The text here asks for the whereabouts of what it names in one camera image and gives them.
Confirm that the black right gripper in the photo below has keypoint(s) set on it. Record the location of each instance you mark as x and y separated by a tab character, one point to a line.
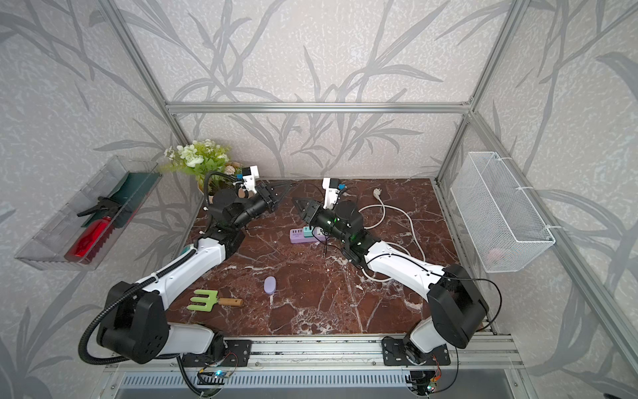
312	213

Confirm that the green garden fork wooden handle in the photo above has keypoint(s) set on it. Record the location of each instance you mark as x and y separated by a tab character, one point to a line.
204	301

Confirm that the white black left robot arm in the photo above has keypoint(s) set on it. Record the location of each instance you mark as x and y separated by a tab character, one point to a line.
133	325

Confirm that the green plastic scoop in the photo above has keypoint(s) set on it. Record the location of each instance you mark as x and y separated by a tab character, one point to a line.
124	201

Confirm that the purple power strip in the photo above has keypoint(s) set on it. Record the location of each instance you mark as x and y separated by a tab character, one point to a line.
296	236

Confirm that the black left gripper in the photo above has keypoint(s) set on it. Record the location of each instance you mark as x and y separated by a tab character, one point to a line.
269	201

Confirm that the clear plastic wall bin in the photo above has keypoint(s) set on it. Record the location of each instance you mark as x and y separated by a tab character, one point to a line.
83	231

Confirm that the red spray bottle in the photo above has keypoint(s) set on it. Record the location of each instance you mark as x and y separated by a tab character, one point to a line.
89	244

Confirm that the artificial white flower plant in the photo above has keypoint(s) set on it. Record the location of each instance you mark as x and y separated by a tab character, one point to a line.
200	157

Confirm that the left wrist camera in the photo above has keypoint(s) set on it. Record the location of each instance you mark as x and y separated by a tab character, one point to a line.
247	178

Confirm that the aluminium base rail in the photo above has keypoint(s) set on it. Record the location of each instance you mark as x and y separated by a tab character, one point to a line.
365	352

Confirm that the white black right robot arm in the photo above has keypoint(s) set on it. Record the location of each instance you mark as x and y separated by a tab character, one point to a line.
457	308

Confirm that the white wire mesh basket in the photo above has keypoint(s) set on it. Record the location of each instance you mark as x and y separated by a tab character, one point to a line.
506	229

